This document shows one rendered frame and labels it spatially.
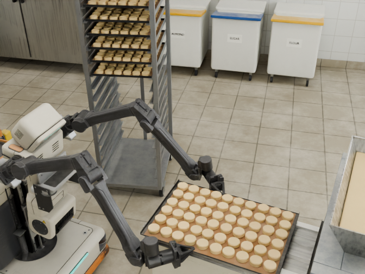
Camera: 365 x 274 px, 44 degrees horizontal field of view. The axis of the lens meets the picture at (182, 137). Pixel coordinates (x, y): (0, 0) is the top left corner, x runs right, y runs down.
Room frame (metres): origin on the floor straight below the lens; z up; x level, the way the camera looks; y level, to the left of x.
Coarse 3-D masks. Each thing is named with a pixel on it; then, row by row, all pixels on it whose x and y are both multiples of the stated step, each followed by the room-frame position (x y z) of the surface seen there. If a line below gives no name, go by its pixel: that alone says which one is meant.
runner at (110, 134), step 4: (116, 120) 3.17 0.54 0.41; (112, 124) 3.07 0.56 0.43; (116, 124) 3.10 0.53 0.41; (112, 128) 3.05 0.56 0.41; (112, 132) 2.99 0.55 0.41; (108, 136) 2.92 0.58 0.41; (108, 140) 2.87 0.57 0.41; (104, 144) 2.81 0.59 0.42; (108, 144) 2.82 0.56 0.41; (104, 148) 2.76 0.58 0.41; (100, 152) 2.70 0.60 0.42; (104, 152) 2.71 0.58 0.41
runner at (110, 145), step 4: (120, 120) 3.30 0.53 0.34; (120, 124) 3.25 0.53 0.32; (116, 128) 3.16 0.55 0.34; (120, 128) 3.19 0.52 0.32; (116, 132) 3.13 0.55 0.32; (112, 136) 3.03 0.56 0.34; (116, 136) 3.07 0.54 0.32; (112, 140) 3.01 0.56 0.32; (112, 144) 2.95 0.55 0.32; (108, 148) 2.89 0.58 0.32; (108, 152) 2.84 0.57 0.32; (104, 156) 2.78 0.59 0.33; (108, 156) 2.79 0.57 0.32; (104, 160) 2.74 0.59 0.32; (104, 164) 2.69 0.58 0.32
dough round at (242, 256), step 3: (237, 252) 1.27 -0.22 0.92; (240, 252) 1.26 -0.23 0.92; (243, 252) 1.26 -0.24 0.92; (246, 252) 1.26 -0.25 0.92; (237, 255) 1.25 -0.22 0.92; (240, 255) 1.25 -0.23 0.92; (243, 255) 1.25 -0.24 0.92; (246, 255) 1.25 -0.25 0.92; (237, 258) 1.24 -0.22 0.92; (240, 258) 1.23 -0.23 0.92; (243, 258) 1.23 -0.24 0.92; (246, 258) 1.23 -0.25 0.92; (240, 261) 1.23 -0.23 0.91; (243, 261) 1.23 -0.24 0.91; (246, 261) 1.23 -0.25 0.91
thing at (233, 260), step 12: (204, 204) 1.58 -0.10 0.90; (216, 204) 1.58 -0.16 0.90; (228, 204) 1.58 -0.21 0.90; (168, 216) 1.50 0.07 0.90; (240, 216) 1.49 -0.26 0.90; (252, 216) 1.49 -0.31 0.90; (204, 228) 1.42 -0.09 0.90; (276, 228) 1.42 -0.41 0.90; (168, 240) 1.35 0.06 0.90; (240, 240) 1.35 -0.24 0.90; (204, 252) 1.28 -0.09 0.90; (252, 252) 1.28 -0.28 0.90; (240, 264) 1.22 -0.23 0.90; (276, 264) 1.22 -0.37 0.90
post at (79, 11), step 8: (80, 16) 2.68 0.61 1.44; (80, 24) 2.68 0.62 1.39; (80, 32) 2.68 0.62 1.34; (80, 40) 2.68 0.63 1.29; (88, 64) 2.69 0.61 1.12; (88, 72) 2.68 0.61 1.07; (88, 80) 2.68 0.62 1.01; (88, 88) 2.68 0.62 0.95; (88, 96) 2.68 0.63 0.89; (96, 128) 2.69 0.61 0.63; (96, 136) 2.68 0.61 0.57; (96, 144) 2.68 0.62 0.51; (96, 152) 2.68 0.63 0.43
